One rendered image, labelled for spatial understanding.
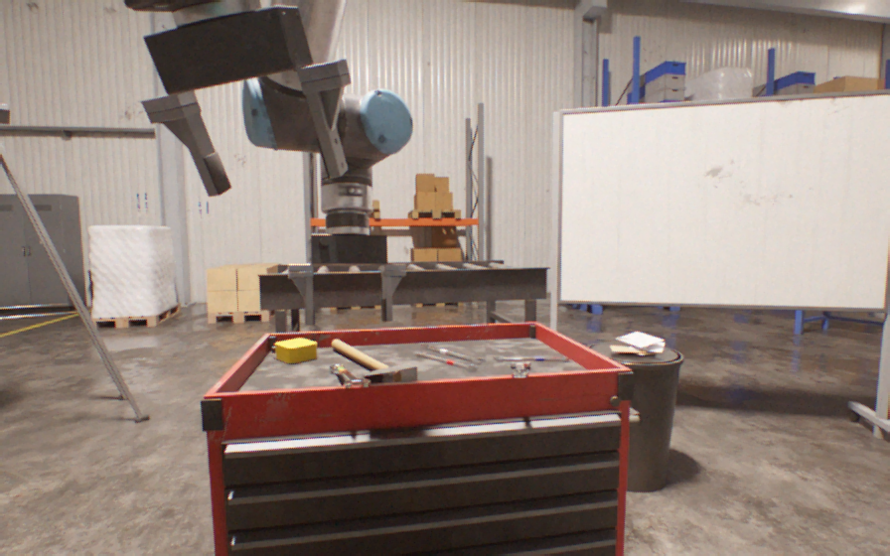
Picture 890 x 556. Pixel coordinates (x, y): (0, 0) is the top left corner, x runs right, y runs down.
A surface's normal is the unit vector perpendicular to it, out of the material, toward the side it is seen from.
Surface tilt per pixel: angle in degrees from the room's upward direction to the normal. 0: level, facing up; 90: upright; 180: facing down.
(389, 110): 83
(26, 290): 90
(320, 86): 113
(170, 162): 90
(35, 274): 90
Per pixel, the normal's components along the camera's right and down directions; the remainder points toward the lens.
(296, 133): 0.43, 0.72
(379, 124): 0.63, -0.06
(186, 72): -0.09, 0.48
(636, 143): -0.26, 0.09
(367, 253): 0.36, -0.05
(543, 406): 0.17, 0.09
